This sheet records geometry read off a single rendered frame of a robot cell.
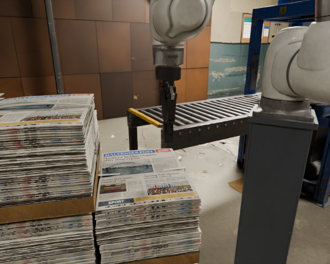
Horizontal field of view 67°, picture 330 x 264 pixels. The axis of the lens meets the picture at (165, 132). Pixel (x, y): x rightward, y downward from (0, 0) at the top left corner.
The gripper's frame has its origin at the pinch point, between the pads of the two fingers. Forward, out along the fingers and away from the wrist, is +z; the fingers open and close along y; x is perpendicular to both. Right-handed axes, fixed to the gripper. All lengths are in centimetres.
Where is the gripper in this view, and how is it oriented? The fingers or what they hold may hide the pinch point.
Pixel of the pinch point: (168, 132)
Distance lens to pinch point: 79.6
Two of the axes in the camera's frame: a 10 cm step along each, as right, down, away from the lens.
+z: 0.0, 9.5, 3.2
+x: 9.8, -0.7, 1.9
